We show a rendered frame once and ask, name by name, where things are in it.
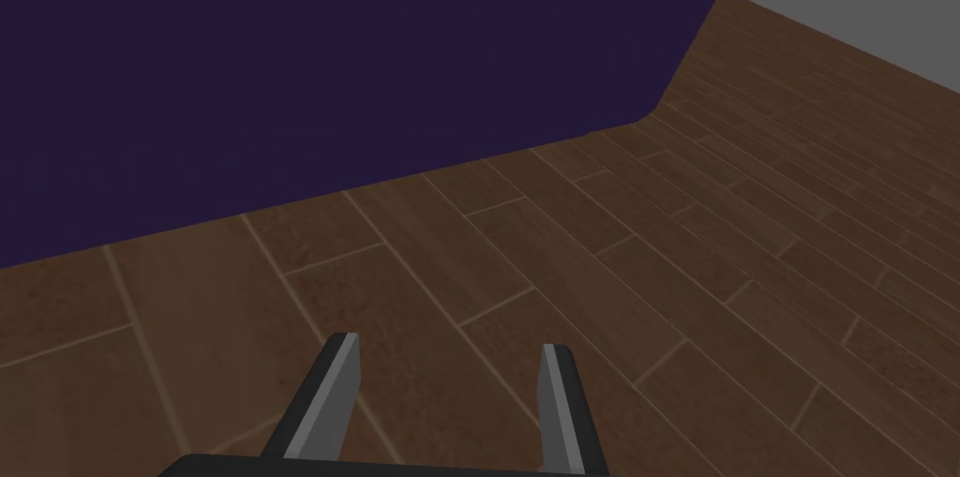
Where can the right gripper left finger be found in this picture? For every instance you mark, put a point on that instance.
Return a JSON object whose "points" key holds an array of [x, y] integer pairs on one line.
{"points": [[324, 402]]}

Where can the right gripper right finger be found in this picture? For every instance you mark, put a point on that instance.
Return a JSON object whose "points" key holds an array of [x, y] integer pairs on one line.
{"points": [[568, 409]]}

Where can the dark purple cabinet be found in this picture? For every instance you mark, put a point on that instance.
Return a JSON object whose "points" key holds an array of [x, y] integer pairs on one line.
{"points": [[330, 57]]}

